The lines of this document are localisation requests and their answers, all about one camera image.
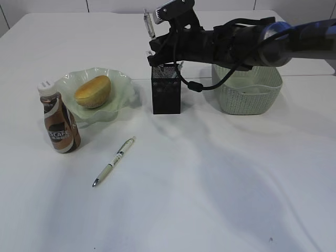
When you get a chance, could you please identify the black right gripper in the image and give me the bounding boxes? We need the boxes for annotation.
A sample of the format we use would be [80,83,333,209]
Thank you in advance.
[148,26,263,68]

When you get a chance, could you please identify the clear grey pen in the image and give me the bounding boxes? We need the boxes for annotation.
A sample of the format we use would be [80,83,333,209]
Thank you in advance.
[171,61,184,79]

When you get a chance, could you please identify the white grey pen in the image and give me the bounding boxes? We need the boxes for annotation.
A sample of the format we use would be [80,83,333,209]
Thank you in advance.
[143,8,156,40]

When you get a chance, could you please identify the sugared bread bun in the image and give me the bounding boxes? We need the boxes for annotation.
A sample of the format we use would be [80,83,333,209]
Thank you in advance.
[74,75,111,109]

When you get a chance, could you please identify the beige grip pen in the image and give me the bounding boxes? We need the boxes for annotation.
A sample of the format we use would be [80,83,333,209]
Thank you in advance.
[92,136,136,187]

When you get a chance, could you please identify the brown Nescafe coffee bottle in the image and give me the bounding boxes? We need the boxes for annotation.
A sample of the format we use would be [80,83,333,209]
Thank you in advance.
[37,81,81,153]

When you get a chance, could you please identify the black blue right robot arm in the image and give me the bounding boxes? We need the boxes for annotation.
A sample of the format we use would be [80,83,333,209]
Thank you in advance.
[148,18,335,71]

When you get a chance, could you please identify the green plastic woven basket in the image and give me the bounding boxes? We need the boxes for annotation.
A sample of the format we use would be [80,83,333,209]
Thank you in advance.
[214,67,283,116]

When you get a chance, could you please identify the black mesh pen holder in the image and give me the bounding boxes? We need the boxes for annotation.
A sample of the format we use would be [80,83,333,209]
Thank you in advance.
[151,64,181,114]

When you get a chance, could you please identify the green glass ruffled plate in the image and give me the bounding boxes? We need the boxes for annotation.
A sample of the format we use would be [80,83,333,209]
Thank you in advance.
[56,67,136,124]

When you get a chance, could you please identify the black camera cable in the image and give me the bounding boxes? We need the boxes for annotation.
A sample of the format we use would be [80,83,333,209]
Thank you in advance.
[170,17,292,93]

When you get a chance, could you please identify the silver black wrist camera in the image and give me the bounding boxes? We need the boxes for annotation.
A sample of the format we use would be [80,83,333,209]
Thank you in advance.
[153,0,203,30]

